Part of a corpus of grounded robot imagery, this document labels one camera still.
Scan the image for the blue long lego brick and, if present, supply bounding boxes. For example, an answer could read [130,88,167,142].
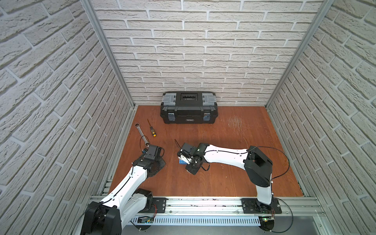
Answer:
[179,159,189,165]

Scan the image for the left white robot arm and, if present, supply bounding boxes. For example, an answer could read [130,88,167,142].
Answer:
[80,155,165,235]

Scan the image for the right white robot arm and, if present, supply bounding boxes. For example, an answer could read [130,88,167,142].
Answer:
[177,143,273,213]

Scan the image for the silver combination wrench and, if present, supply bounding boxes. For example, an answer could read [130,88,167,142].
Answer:
[135,123,150,147]

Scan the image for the yellow black screwdriver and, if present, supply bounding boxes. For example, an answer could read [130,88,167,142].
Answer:
[147,119,157,137]

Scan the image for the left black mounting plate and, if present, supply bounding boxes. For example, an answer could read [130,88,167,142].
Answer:
[140,197,167,213]

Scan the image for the black mounting plate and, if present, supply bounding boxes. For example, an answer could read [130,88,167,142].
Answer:
[140,197,167,213]
[241,198,282,214]

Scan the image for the black plastic toolbox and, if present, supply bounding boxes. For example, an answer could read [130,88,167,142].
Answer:
[160,91,218,124]

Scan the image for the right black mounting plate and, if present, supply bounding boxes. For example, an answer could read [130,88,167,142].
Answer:
[241,198,282,214]

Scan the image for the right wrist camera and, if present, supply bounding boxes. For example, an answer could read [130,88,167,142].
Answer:
[177,143,197,159]

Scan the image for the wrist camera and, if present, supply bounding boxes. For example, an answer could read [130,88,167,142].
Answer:
[144,145,162,161]
[177,143,197,159]

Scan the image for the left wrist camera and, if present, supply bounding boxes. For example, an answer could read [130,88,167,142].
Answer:
[144,145,162,161]

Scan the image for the white slotted cable duct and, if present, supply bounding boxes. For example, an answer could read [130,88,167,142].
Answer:
[128,215,260,226]

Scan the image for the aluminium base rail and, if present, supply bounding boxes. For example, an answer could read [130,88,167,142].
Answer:
[157,196,325,217]

